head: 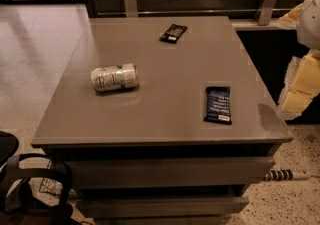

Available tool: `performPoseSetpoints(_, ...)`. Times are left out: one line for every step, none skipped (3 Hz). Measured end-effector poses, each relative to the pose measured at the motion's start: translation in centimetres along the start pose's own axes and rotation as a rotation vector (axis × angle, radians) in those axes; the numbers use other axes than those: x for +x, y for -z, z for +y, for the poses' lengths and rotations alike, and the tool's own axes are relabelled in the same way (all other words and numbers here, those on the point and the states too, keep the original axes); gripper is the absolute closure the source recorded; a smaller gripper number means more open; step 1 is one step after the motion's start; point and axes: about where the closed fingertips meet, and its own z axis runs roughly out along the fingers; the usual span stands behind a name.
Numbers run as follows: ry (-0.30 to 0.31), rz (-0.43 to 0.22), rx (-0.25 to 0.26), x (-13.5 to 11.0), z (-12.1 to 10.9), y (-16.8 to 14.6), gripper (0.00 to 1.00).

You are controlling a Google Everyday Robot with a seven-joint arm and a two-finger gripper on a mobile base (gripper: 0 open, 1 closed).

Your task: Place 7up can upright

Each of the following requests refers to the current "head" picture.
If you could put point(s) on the grey drawer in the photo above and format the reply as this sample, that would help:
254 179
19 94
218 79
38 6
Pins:
152 173
162 207

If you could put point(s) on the black snack packet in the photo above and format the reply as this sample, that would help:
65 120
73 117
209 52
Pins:
173 33

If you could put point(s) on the blue snack bar wrapper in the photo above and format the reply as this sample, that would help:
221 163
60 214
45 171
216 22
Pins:
218 105

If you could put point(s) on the horizontal metal rail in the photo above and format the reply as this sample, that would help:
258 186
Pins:
230 13

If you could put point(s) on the upper grey drawer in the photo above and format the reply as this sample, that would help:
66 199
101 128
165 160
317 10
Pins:
152 173

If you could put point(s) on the black office chair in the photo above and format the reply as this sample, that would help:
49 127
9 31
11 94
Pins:
18 206

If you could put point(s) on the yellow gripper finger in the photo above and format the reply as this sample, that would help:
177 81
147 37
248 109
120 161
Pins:
292 16
301 85

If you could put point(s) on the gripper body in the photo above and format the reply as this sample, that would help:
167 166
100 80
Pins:
310 22

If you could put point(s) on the grey drawer cabinet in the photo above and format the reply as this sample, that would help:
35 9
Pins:
163 116

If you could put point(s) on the right metal wall bracket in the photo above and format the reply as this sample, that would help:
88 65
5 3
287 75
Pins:
265 11

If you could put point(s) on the lower grey drawer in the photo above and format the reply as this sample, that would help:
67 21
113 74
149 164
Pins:
162 207

